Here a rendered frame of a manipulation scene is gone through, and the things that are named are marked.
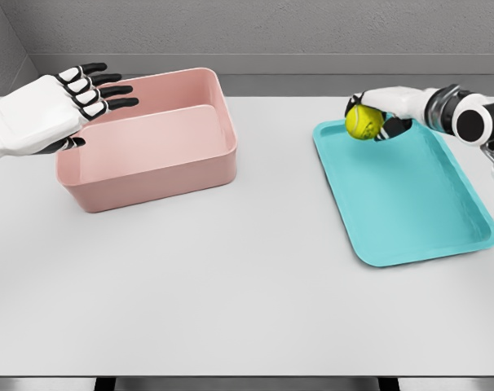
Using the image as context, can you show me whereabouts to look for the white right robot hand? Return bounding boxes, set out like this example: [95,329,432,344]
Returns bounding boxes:
[344,88,414,143]

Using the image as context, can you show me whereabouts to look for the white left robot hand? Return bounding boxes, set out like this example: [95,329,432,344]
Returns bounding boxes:
[0,62,140,156]

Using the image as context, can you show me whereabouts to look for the yellow-green tennis ball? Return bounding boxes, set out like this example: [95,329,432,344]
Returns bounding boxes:
[345,104,385,142]

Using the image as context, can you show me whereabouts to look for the blue plastic tray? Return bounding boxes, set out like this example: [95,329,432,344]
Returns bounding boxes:
[311,113,494,269]

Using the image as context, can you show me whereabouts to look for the pink plastic basket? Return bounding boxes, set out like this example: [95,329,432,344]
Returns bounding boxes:
[55,67,238,214]

